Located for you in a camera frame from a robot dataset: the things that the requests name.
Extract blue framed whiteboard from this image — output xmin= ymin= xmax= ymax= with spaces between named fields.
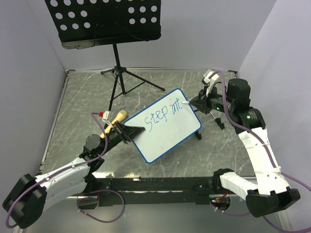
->
xmin=124 ymin=88 xmax=202 ymax=164

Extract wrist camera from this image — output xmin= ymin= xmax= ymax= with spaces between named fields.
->
xmin=99 ymin=110 xmax=111 ymax=123
xmin=202 ymin=69 xmax=219 ymax=96

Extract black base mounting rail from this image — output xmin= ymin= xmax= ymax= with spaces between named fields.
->
xmin=74 ymin=177 xmax=225 ymax=207

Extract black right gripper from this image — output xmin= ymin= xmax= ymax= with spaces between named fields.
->
xmin=190 ymin=83 xmax=235 ymax=114

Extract black music stand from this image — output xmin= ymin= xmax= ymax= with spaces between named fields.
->
xmin=45 ymin=0 xmax=165 ymax=109

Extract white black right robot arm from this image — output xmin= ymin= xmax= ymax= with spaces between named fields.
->
xmin=190 ymin=78 xmax=300 ymax=217

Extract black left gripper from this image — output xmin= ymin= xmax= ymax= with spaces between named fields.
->
xmin=98 ymin=120 xmax=145 ymax=156

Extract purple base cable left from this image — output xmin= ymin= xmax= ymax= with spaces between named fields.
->
xmin=77 ymin=190 xmax=126 ymax=223

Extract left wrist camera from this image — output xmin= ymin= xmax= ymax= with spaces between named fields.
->
xmin=99 ymin=110 xmax=111 ymax=123

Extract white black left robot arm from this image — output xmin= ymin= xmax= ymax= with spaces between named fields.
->
xmin=2 ymin=121 xmax=145 ymax=229

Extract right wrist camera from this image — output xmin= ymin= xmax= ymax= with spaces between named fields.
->
xmin=202 ymin=69 xmax=219 ymax=96

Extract wooden microphone toy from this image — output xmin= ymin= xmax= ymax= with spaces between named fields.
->
xmin=99 ymin=110 xmax=128 ymax=138

